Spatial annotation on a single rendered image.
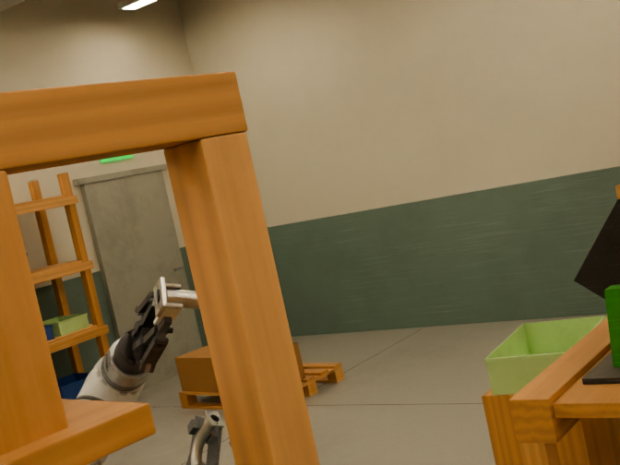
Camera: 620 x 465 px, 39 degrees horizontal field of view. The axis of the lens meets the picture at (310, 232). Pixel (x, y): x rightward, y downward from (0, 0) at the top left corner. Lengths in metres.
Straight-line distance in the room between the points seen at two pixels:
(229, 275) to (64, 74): 7.73
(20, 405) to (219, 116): 0.49
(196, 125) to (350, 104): 7.64
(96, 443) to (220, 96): 0.52
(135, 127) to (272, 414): 0.45
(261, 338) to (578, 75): 6.70
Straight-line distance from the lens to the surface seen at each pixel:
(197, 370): 7.47
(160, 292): 1.50
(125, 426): 1.09
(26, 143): 1.09
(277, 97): 9.38
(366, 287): 9.08
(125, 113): 1.17
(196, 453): 2.47
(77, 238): 7.86
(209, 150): 1.24
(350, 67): 8.83
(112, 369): 1.67
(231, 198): 1.26
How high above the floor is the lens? 1.78
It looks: 4 degrees down
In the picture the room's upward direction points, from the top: 12 degrees counter-clockwise
